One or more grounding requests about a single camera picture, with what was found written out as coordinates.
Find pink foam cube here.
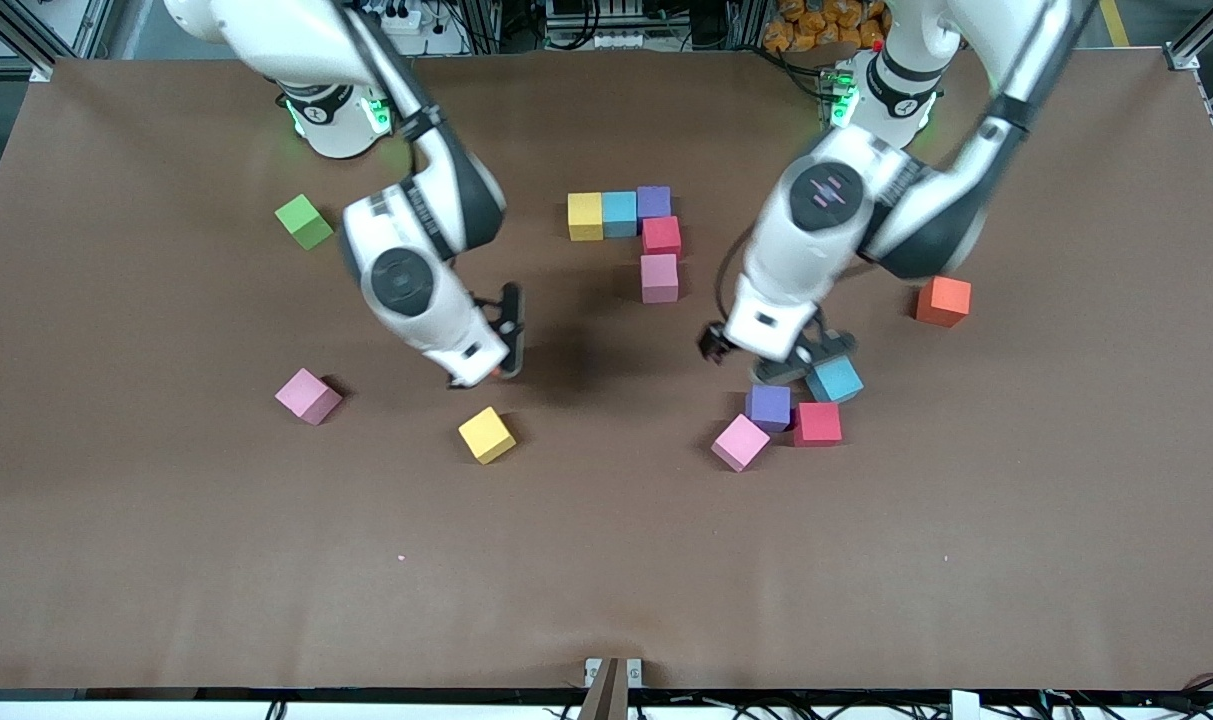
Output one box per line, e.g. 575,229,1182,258
640,253,680,304
274,367,344,427
710,413,771,472

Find blue foam cube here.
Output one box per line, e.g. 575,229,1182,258
602,191,639,239
806,356,865,405

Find yellow foam cube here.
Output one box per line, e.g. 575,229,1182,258
567,192,605,242
457,406,517,465

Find orange foam cube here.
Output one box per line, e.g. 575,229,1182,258
915,275,973,328

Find brown table cover sheet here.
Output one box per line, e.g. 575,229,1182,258
0,50,1213,693

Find orange bagged items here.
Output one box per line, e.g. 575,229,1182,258
763,0,887,53

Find green foam cube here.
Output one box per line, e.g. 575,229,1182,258
274,193,335,251

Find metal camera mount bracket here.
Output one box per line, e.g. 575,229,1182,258
576,656,644,720

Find aluminium frame rail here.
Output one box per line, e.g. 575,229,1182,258
1164,0,1213,73
0,0,117,83

